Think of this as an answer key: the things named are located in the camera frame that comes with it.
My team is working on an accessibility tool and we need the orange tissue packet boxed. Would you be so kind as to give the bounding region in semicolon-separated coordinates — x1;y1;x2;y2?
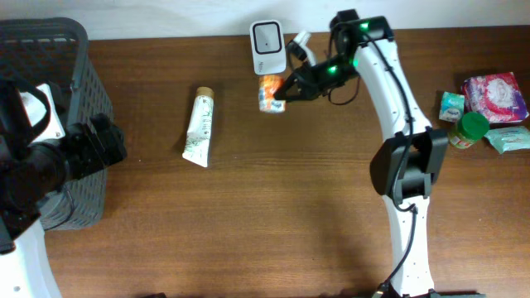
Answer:
258;74;286;113

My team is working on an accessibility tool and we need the white bamboo print tube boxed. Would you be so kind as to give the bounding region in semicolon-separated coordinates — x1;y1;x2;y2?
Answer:
182;87;214;168

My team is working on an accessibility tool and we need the teal tissue packet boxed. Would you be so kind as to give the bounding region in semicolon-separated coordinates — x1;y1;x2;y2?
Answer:
439;92;465;123

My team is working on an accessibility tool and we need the green lid jar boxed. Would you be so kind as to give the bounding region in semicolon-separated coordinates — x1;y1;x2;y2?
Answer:
448;112;489;149

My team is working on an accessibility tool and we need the red purple snack bag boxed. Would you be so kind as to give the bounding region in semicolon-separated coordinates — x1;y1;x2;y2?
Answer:
461;72;529;123

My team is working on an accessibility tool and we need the mint toilet tissue pack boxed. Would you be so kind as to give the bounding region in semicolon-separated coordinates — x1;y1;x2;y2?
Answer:
485;126;530;154

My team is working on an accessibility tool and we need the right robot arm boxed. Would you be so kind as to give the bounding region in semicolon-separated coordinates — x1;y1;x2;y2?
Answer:
274;9;448;297

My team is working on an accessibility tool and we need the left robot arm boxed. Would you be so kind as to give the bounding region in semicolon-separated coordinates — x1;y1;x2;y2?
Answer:
1;79;127;297

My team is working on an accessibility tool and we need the dark grey plastic basket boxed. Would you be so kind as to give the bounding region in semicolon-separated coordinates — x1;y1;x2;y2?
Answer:
1;17;113;230

